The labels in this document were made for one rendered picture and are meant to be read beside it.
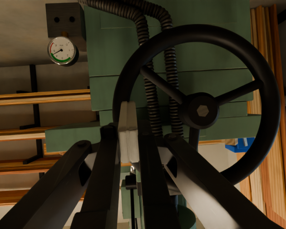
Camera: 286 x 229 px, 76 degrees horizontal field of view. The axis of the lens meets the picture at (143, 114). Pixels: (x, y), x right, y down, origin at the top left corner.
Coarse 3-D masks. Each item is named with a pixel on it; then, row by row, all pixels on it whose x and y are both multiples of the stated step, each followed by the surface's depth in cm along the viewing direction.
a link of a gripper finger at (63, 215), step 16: (80, 144) 12; (64, 160) 11; (80, 160) 11; (48, 176) 10; (64, 176) 10; (80, 176) 12; (32, 192) 9; (48, 192) 9; (64, 192) 10; (80, 192) 11; (16, 208) 8; (32, 208) 8; (48, 208) 8; (64, 208) 10; (0, 224) 7; (16, 224) 7; (32, 224) 7; (48, 224) 8; (64, 224) 10
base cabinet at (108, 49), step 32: (160, 0) 48; (192, 0) 48; (224, 0) 48; (96, 32) 47; (128, 32) 48; (160, 32) 48; (96, 64) 48; (160, 64) 48; (192, 64) 49; (224, 64) 49
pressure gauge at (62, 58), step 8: (64, 32) 43; (56, 40) 41; (64, 40) 41; (48, 48) 41; (56, 48) 41; (64, 48) 41; (72, 48) 41; (56, 56) 41; (64, 56) 41; (72, 56) 41; (64, 64) 41; (72, 64) 43
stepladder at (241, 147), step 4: (240, 140) 127; (244, 140) 126; (248, 140) 127; (252, 140) 127; (236, 144) 130; (240, 144) 127; (244, 144) 127; (248, 144) 127; (228, 148) 138; (232, 148) 131; (236, 148) 129; (240, 148) 127; (244, 148) 127; (248, 148) 127; (236, 152) 129; (240, 152) 129
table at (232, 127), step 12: (228, 120) 50; (240, 120) 50; (252, 120) 50; (48, 132) 48; (60, 132) 48; (72, 132) 48; (84, 132) 48; (96, 132) 48; (168, 132) 39; (204, 132) 40; (216, 132) 50; (228, 132) 50; (240, 132) 50; (252, 132) 50; (48, 144) 48; (60, 144) 48; (72, 144) 48
